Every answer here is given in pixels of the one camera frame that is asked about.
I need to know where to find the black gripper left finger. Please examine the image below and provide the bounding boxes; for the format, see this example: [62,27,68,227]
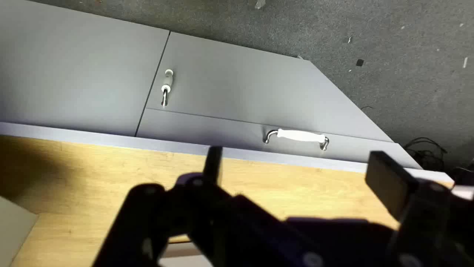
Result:
[93,147,277,267]

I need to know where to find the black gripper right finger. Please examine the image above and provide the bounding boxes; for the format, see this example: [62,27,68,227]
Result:
[364,152,474,267]

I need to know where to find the grey bottom drawer front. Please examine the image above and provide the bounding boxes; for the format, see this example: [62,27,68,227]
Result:
[138,110,421,170]

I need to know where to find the grey drawer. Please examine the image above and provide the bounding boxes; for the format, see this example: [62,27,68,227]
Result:
[147,33,388,141]
[138,110,421,170]

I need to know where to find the grey upper drawer front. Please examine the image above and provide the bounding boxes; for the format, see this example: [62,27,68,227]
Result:
[147,33,388,141]

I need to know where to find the grey file cabinet body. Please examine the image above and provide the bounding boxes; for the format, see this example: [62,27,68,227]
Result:
[0,0,453,186]

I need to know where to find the black cables on floor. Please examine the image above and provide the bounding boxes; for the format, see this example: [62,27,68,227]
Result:
[403,137,474,175]

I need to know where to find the silver bottom drawer handle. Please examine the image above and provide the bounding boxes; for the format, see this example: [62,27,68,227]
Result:
[262,128,330,152]

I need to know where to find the silver drawer handle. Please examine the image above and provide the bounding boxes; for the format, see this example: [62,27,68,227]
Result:
[160,69,175,107]
[262,128,330,152]

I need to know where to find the silver upper drawer handle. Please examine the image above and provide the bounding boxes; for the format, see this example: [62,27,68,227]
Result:
[160,69,175,107]

